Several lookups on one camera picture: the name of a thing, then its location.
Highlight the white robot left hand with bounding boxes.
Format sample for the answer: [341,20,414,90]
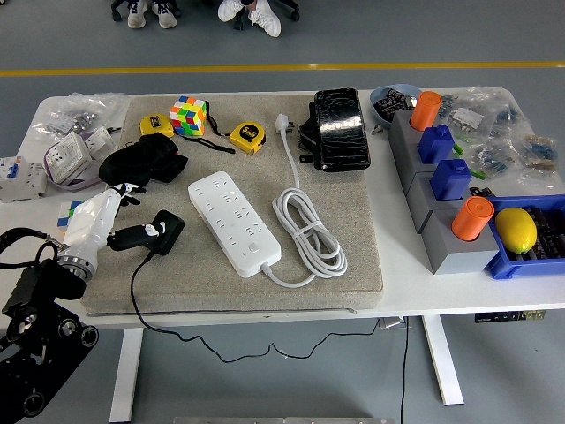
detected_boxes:
[60,181,161,262]

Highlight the thin black plug cord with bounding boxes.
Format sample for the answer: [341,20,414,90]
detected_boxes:
[130,251,383,364]

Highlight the black plug adapter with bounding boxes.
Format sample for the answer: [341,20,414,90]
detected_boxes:
[140,209,185,256]

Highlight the white power strip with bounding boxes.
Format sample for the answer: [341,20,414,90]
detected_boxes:
[187,170,283,279]

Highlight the small colourful puzzle cube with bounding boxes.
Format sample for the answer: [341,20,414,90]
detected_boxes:
[56,199,89,235]

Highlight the purple band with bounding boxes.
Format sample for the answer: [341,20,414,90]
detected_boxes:
[42,140,107,192]

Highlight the large white socket panel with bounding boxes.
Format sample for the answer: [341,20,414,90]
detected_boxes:
[43,132,96,183]

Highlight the black cloth bundle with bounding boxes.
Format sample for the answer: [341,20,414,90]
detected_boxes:
[97,134,189,194]

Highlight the white circuit breaker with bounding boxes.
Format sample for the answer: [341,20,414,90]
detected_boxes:
[0,155,48,204]

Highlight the small white socket panel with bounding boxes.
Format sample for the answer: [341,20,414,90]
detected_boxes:
[83,126,118,154]

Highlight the clear bag of metal parts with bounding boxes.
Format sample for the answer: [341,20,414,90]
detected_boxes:
[41,91,132,136]

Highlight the small yellow tape measure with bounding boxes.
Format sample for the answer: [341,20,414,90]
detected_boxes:
[139,113,177,139]

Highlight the large colourful puzzle cube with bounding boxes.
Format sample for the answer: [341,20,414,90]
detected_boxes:
[169,95,208,137]

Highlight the white table leg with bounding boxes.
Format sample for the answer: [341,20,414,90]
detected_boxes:
[109,329,145,424]
[421,315,465,406]

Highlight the yellow tape measure with print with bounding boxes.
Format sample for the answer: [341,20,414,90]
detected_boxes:
[229,121,267,155]

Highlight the person's white sneaker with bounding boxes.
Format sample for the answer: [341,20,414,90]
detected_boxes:
[217,0,246,22]
[127,0,149,30]
[247,0,283,38]
[151,0,177,30]

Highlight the grey-brown mat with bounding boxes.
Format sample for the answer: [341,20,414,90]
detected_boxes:
[79,91,385,317]

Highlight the glossy black case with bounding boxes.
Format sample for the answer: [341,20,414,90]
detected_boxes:
[313,87,372,172]

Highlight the blue bowl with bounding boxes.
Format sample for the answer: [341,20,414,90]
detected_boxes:
[368,83,424,132]

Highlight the grey holder block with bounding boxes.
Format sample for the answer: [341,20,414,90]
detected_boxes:
[405,170,476,234]
[421,207,502,276]
[396,145,460,195]
[387,109,442,165]

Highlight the black components in bowl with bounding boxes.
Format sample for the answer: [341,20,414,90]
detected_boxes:
[375,87,418,123]

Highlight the blue block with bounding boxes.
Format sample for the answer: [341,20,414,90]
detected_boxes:
[417,124,456,164]
[430,158,472,201]

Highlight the orange cylinder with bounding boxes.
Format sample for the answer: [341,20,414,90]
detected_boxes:
[410,90,443,132]
[450,196,495,243]

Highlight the clear bag with white card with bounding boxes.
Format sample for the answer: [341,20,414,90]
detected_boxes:
[441,87,526,138]

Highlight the clear bag of blue parts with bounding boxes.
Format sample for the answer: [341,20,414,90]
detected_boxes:
[467,132,531,178]

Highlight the blue storage bin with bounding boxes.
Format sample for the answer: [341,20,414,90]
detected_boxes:
[483,193,565,282]

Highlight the yellow lemon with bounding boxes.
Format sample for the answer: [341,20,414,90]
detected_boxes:
[493,207,539,256]

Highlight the black table control panel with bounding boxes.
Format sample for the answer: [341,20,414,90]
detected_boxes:
[474,310,547,323]

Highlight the clear bag of brown resistors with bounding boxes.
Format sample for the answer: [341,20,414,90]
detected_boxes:
[516,132,565,191]

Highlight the black components in bin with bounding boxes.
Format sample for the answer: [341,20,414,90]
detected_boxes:
[514,207,565,261]

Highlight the black tape measure strap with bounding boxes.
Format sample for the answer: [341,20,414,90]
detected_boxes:
[203,100,230,137]
[176,132,237,155]

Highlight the white power strip cable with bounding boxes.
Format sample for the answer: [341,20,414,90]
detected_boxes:
[260,112,349,288]

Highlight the black hanging cable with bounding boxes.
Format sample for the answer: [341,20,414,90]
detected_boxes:
[399,317,411,424]

